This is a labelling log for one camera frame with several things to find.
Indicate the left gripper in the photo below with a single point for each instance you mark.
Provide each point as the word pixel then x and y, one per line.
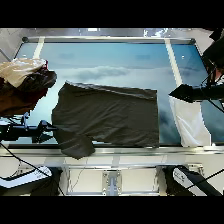
pixel 43 130

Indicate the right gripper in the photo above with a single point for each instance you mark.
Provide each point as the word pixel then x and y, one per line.
pixel 186 93

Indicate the white garment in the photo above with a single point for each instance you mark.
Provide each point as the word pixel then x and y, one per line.
pixel 191 126

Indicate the dark brown T-shirt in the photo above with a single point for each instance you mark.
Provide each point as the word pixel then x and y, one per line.
pixel 110 113

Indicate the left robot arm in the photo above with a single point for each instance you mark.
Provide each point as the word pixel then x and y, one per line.
pixel 13 130

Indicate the red-brown garment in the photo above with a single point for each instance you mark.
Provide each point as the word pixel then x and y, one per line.
pixel 16 100

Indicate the black garment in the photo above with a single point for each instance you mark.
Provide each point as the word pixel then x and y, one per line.
pixel 40 81

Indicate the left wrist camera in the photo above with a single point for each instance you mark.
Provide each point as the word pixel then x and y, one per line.
pixel 25 120

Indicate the silver frame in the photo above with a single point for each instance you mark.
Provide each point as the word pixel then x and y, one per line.
pixel 111 182

